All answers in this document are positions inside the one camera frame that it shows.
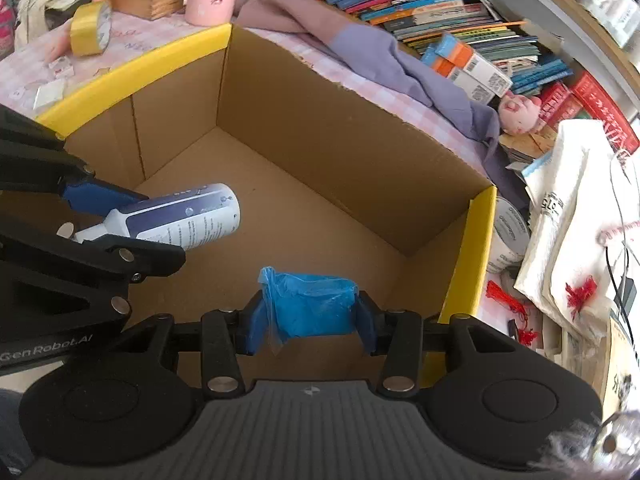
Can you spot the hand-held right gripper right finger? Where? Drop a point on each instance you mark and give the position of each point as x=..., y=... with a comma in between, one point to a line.
x=367, y=327

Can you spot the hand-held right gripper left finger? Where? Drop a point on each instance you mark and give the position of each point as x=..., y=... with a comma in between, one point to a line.
x=256, y=327

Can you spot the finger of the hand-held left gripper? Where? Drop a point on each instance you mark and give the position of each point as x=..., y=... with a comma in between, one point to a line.
x=130, y=257
x=95, y=195

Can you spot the blue plastic bag roll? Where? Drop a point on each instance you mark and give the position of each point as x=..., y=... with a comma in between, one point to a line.
x=307, y=310

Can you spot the white and blue spray bottle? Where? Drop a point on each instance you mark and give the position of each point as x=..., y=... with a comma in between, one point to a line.
x=190, y=215

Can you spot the yellow-edged cardboard box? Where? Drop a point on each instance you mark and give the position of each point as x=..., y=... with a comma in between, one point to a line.
x=325, y=160

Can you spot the small white packet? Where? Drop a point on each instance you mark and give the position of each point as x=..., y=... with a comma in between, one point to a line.
x=49, y=96

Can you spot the red tassel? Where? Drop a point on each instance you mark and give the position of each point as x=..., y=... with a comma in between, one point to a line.
x=581, y=294
x=502, y=294

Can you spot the yellow tape roll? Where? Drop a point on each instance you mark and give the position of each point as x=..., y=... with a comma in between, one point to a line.
x=82, y=35

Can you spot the white tape roll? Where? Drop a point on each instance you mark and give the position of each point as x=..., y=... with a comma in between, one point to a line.
x=510, y=235

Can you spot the beige tote bag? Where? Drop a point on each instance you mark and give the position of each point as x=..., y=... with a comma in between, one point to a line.
x=35, y=20

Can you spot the wooden chessboard box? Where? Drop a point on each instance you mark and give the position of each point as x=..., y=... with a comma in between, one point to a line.
x=150, y=5

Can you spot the white canvas bag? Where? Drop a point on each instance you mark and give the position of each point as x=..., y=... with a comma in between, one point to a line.
x=565, y=240

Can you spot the grey fluffy pompom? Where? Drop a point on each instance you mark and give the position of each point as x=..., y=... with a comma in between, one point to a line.
x=570, y=447

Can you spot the orange and white carton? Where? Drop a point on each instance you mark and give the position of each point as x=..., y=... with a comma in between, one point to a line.
x=475, y=62
x=462, y=86

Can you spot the pink pig plush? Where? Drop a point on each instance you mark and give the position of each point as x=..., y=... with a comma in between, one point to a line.
x=520, y=112

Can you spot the purple cloth garment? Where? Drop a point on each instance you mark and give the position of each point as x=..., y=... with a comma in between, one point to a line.
x=360, y=45

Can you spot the red boxed book set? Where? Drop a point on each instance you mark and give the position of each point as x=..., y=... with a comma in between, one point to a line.
x=600, y=105

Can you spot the wooden bookshelf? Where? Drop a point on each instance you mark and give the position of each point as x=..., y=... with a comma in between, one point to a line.
x=550, y=15

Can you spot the white printed pouch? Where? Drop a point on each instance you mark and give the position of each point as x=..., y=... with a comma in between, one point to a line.
x=607, y=5

